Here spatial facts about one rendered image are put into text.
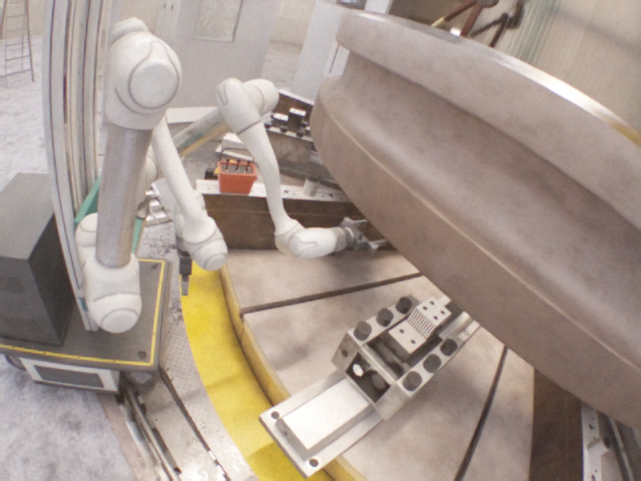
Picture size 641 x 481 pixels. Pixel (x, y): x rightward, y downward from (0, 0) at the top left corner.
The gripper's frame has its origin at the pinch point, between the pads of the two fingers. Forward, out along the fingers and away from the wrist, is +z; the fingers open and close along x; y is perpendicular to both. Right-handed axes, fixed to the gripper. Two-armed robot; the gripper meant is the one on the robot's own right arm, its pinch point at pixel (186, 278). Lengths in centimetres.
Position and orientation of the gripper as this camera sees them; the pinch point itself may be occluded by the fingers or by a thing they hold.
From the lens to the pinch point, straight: 136.6
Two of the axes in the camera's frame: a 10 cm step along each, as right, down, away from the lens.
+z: -2.7, 7.7, 5.8
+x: 2.2, 6.3, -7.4
